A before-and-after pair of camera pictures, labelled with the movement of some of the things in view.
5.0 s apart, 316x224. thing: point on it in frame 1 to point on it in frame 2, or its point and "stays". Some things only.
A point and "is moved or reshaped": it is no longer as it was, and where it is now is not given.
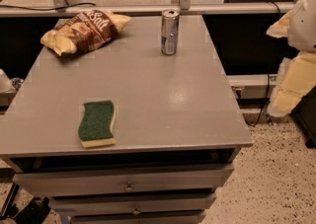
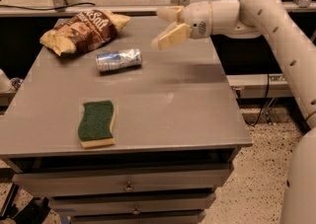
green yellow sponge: (96, 127) stays
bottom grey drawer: (138, 217) stays
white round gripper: (304, 24) to (197, 20)
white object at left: (5, 83) stays
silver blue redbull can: (170, 26) is moved or reshaped
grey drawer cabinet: (179, 126) stays
